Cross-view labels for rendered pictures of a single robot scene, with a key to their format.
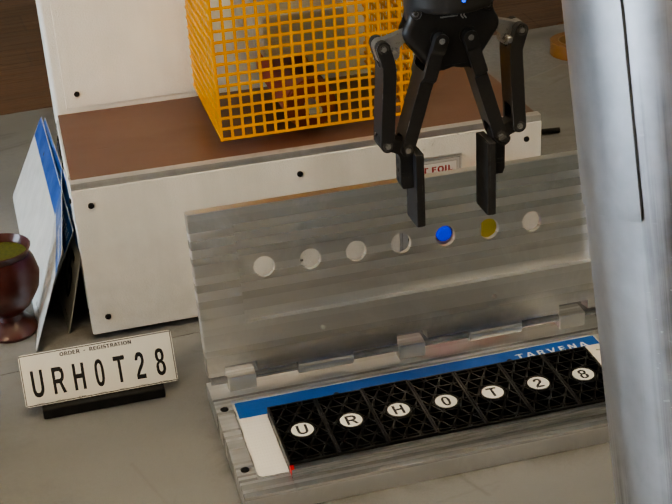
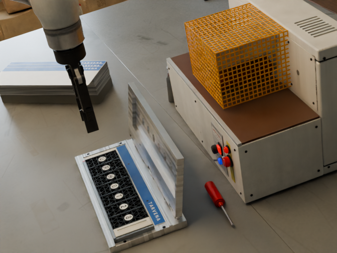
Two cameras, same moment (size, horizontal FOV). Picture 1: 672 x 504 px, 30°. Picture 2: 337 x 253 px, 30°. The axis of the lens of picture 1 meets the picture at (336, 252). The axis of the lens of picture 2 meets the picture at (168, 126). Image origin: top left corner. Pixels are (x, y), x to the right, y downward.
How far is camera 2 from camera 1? 198 cm
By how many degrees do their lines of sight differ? 77
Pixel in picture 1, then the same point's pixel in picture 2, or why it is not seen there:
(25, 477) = (102, 120)
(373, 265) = (150, 138)
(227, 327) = (130, 123)
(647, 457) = not seen: outside the picture
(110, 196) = (171, 69)
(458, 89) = (271, 118)
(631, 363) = not seen: outside the picture
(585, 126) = not seen: outside the picture
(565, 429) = (99, 218)
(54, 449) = (115, 121)
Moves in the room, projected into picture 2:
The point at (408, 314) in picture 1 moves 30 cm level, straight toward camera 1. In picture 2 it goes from (149, 161) to (44, 178)
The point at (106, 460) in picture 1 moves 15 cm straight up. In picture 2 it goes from (108, 131) to (97, 92)
